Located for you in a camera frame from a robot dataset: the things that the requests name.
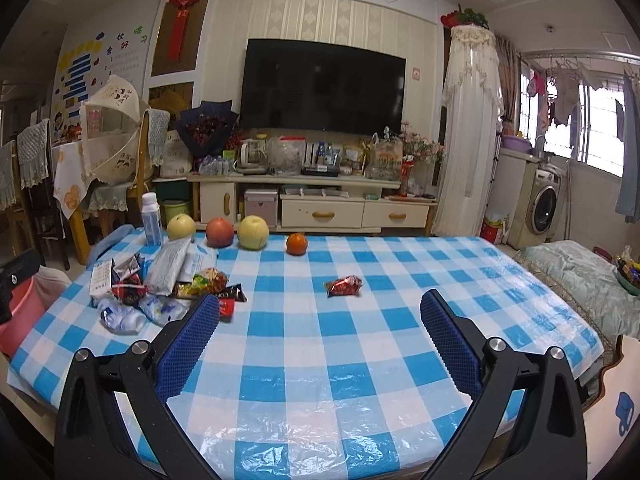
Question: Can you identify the crushed clear plastic bottle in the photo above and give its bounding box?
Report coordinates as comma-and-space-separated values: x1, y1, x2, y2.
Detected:
98, 297, 146, 335

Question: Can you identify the red cartoon snack bag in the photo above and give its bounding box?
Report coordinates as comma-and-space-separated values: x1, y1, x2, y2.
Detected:
218, 298, 235, 320

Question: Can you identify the green yellow snack wrapper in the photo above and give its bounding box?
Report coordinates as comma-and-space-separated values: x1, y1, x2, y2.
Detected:
176, 268, 228, 298

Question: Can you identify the red black snack wrapper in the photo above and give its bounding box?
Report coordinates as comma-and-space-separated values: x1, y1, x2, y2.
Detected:
111, 254, 148, 307

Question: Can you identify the black coffee sachet wrapper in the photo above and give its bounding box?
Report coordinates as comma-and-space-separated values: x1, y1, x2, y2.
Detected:
172, 284, 247, 302

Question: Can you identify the white silver wipes packet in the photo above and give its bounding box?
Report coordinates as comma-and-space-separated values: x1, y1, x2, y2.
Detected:
144, 237, 191, 296

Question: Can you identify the pink plastic trash bucket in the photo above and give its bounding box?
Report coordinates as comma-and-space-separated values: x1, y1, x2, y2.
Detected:
0, 278, 44, 359

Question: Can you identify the small red candy wrapper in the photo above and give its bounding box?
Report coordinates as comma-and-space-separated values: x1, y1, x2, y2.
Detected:
324, 275, 362, 297

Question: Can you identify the blue white checkered tablecloth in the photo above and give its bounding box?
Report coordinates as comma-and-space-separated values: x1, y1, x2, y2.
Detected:
8, 225, 606, 480

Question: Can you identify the yellow pear left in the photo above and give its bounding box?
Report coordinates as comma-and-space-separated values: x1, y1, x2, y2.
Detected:
166, 214, 196, 240

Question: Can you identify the yellow pear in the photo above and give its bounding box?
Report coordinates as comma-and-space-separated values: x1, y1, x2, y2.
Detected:
238, 214, 270, 250
166, 214, 196, 240

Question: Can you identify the red apple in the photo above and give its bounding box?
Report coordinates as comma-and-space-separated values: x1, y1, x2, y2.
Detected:
205, 217, 234, 248

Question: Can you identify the yellow pear right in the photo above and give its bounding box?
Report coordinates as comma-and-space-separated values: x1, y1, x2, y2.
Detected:
238, 214, 270, 250

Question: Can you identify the white blue drink bottle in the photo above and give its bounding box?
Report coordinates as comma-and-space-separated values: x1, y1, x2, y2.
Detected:
141, 192, 163, 246

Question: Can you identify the white washing machine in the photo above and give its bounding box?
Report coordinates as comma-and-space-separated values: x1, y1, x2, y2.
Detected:
508, 162, 562, 250

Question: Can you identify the small orange tangerine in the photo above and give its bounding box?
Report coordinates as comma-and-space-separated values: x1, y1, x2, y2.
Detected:
286, 233, 308, 256

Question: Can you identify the wooden dining chair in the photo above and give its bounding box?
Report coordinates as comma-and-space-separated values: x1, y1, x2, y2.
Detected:
96, 107, 172, 229

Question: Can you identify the cream tv cabinet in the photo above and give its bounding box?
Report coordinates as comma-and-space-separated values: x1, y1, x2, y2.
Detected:
186, 174, 437, 236

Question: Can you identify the white electric kettle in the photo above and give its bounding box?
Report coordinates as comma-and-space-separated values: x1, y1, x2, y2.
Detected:
234, 139, 268, 174

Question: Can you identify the dark blue flower bouquet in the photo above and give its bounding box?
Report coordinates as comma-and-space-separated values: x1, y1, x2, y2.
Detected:
175, 100, 239, 159

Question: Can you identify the white lace covered air conditioner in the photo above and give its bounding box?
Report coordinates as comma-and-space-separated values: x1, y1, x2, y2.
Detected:
433, 25, 502, 237

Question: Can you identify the cream mesh food cover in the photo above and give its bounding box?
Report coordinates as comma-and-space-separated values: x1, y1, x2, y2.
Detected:
79, 75, 148, 185

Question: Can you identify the black flat screen television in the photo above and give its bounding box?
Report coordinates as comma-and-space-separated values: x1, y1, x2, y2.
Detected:
240, 38, 406, 136

